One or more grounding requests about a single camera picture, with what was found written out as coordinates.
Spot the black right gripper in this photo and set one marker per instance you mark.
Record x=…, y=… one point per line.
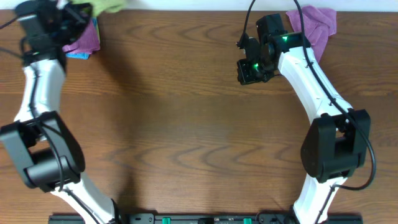
x=249, y=72

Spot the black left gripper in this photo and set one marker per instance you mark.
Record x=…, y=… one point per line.
x=76, y=23

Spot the light green microfiber cloth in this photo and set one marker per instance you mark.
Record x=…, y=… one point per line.
x=99, y=6

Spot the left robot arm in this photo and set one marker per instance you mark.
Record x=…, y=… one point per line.
x=45, y=153

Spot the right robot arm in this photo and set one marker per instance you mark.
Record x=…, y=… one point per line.
x=337, y=141

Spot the folded pink cloth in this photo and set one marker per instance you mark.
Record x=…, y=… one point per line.
x=85, y=42

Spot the folded blue cloth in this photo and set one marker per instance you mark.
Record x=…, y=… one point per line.
x=79, y=56

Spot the crumpled purple cloth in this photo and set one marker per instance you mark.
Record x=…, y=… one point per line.
x=319, y=24

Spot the black mounting rail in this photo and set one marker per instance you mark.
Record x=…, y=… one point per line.
x=262, y=218

